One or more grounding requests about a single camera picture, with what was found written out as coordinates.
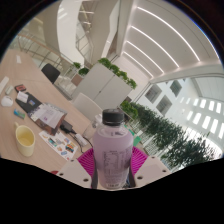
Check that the low planter with greenery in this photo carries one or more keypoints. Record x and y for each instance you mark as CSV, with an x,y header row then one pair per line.
x,y
129,108

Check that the white card box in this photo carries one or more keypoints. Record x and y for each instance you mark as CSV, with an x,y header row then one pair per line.
x,y
22,96

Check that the white paper slip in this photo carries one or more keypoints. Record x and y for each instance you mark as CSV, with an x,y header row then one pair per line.
x,y
18,59

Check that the black notebook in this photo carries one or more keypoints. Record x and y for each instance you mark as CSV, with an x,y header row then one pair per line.
x,y
25,106

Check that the glass balustrade wooden rail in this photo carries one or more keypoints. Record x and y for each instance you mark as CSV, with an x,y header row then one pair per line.
x,y
40,50

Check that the row of green hedge plants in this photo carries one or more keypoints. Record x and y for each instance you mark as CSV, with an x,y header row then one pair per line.
x,y
173,136

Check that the clear shaker bottle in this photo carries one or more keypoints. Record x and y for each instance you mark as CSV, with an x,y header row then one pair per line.
x,y
90,130

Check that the small potted plants planter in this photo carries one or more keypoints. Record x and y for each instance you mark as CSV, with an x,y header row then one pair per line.
x,y
78,75

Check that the small white case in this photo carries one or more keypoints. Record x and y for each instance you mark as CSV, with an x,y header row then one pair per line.
x,y
9,90

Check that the pale yellow mug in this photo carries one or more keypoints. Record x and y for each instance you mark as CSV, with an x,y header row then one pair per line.
x,y
25,140

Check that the white plug adapter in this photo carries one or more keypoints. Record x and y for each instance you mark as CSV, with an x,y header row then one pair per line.
x,y
81,139

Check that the red and black phone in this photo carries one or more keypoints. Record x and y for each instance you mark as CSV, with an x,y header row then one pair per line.
x,y
20,88

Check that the purple drink bottle black cap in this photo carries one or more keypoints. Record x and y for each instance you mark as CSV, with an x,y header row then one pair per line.
x,y
112,150

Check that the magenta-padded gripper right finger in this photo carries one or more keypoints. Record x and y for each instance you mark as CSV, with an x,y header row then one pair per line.
x,y
150,168

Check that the blue marker pen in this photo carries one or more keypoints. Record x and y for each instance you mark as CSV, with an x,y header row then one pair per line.
x,y
19,114

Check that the ceiling light strips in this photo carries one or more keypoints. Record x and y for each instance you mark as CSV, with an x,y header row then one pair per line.
x,y
156,43

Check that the white cabinet with plants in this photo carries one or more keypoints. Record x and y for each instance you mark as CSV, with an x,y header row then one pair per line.
x,y
103,86

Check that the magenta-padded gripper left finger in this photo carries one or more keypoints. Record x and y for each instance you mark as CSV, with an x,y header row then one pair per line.
x,y
75,171

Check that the black chair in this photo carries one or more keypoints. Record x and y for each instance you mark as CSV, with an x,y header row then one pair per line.
x,y
50,72

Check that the white chair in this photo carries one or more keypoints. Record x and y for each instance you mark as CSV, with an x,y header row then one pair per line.
x,y
86,106

